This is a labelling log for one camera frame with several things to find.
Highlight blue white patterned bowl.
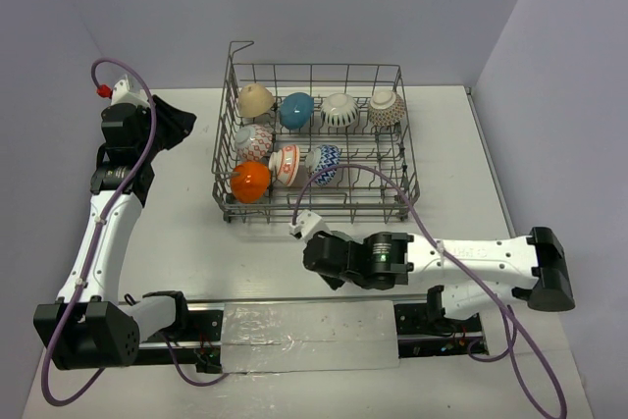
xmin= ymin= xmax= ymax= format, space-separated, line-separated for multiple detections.
xmin=234 ymin=124 xmax=273 ymax=162

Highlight tan bowl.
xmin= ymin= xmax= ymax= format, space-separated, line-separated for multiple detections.
xmin=238 ymin=83 xmax=275 ymax=119

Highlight orange geometric pattern bowl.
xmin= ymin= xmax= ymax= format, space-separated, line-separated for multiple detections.
xmin=305 ymin=144 xmax=341 ymax=186

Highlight orange floral pattern bowl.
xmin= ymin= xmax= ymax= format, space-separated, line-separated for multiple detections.
xmin=268 ymin=144 xmax=300 ymax=186

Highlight white bowl orange rim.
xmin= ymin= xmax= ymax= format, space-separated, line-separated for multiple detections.
xmin=321 ymin=93 xmax=359 ymax=128

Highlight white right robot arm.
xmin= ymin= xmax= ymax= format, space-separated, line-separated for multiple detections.
xmin=303 ymin=227 xmax=575 ymax=332

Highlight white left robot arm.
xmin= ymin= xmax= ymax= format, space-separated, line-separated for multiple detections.
xmin=33 ymin=96 xmax=196 ymax=370

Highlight white taped sheet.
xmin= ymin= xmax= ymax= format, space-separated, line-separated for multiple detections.
xmin=221 ymin=300 xmax=399 ymax=373

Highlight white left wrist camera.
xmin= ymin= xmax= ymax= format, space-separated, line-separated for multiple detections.
xmin=96 ymin=74 xmax=149 ymax=108

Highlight grey wire dish rack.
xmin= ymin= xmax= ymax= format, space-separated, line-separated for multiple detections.
xmin=212 ymin=40 xmax=420 ymax=223

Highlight black mounting rail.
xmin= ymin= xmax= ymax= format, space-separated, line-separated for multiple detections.
xmin=134 ymin=302 xmax=488 ymax=374

